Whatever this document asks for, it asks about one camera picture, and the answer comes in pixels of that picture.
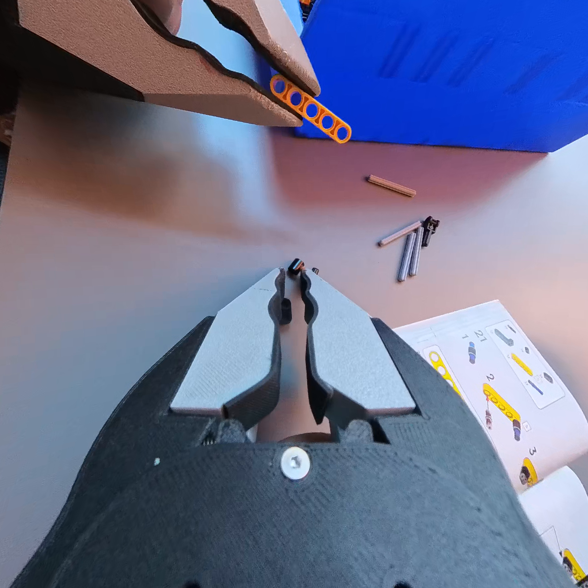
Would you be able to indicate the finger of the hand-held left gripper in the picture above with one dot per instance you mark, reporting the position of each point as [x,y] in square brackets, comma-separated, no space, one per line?
[271,36]
[115,46]

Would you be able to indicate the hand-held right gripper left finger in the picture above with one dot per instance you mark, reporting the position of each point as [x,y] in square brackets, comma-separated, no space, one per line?
[229,358]

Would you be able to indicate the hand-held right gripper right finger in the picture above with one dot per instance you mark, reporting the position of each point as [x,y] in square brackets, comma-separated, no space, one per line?
[358,363]

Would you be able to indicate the black angled lego beam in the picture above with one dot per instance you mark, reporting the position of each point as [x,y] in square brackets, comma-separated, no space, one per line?
[285,312]

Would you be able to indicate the thin yellow lego beam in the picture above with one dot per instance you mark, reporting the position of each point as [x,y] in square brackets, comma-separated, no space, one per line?
[320,116]

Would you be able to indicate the small black lego connector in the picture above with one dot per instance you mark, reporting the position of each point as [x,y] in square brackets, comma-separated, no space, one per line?
[295,266]

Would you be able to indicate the lego instruction booklet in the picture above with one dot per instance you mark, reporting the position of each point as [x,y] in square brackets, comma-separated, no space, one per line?
[505,367]

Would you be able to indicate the blue plastic bin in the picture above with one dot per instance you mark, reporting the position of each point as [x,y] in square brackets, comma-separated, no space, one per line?
[459,69]

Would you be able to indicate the grey lego axle pin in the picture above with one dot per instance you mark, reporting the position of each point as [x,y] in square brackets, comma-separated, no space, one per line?
[406,257]
[416,251]
[399,234]

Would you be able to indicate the black lego pin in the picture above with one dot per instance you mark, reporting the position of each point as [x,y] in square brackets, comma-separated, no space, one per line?
[429,229]

